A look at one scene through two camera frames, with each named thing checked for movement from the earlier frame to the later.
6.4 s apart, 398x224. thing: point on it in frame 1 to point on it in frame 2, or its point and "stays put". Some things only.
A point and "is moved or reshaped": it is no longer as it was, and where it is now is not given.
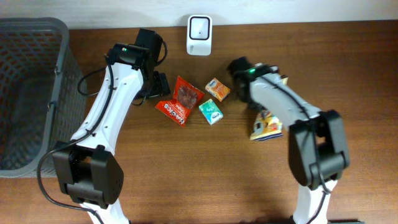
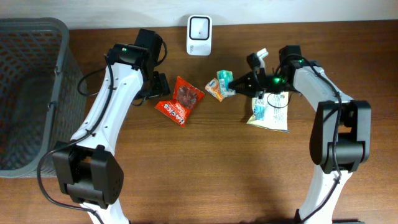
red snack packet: (185, 96) stays put
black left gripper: (161, 86) stays put
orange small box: (217, 89) stays put
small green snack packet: (211, 112) to (224, 76)
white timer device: (199, 35) stays put
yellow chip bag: (267, 126) is moved or reshaped
